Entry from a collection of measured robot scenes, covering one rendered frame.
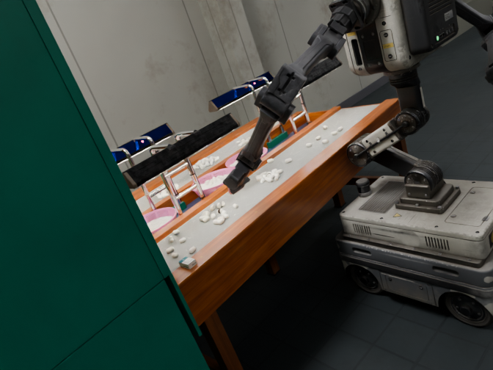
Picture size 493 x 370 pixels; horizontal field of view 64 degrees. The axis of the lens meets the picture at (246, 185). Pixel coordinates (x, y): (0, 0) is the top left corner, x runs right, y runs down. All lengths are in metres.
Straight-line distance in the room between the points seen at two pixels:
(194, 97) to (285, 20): 1.61
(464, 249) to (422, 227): 0.17
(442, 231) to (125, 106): 2.81
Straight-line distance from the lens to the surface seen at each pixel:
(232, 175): 1.44
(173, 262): 1.58
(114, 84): 3.71
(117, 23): 3.84
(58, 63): 1.15
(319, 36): 1.38
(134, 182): 1.57
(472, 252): 1.77
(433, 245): 1.84
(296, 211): 1.75
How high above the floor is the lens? 1.44
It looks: 20 degrees down
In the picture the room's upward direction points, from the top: 21 degrees counter-clockwise
